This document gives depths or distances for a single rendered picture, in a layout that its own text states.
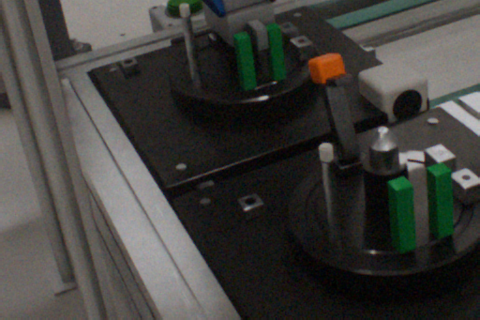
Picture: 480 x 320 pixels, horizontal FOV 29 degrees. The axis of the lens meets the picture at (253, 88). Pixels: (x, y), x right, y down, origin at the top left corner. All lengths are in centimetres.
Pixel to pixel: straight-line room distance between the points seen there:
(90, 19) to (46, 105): 77
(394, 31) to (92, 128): 36
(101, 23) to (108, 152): 50
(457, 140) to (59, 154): 32
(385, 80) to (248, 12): 13
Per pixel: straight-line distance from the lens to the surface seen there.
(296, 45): 84
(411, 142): 75
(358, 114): 79
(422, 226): 63
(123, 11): 134
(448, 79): 95
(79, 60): 98
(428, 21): 106
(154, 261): 68
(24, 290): 85
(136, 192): 75
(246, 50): 79
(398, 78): 80
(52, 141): 58
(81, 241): 62
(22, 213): 95
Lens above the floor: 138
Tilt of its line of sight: 29 degrees down
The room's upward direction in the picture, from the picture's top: 8 degrees counter-clockwise
